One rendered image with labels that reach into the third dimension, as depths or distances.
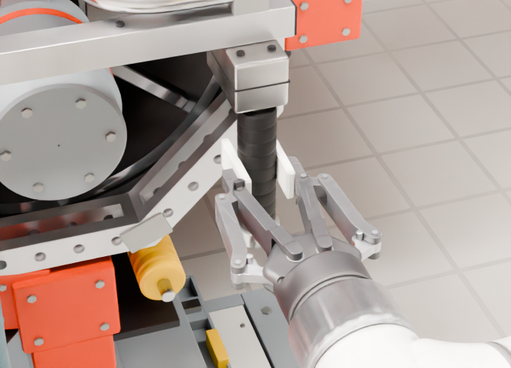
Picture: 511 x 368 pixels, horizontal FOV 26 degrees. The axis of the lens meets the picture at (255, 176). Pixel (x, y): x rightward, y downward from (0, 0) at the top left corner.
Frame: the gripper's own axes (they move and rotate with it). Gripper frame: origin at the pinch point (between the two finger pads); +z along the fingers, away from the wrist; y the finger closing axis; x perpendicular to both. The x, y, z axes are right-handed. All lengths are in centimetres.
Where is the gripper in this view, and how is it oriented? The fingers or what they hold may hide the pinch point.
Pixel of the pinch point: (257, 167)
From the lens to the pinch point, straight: 101.5
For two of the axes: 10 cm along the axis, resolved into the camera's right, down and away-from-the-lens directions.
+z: -3.1, -5.8, 7.6
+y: 9.5, -1.8, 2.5
